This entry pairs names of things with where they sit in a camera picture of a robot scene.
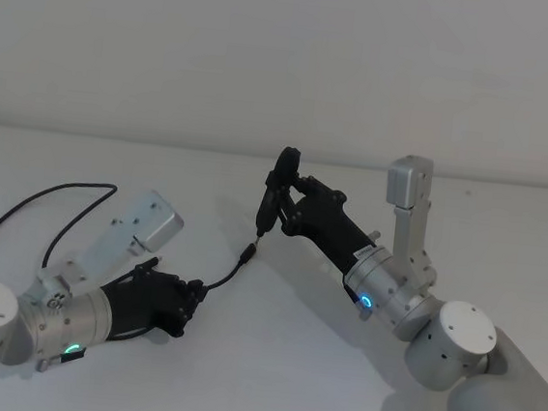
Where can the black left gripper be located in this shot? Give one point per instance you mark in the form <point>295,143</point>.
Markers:
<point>143,300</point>

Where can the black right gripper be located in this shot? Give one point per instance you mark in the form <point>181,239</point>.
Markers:
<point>328,223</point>

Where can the black tapered tool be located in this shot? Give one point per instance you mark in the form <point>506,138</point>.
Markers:
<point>288,160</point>

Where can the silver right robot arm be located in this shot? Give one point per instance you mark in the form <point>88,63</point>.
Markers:
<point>466,331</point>

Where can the white table cloth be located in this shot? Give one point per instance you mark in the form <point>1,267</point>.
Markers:
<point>258,369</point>

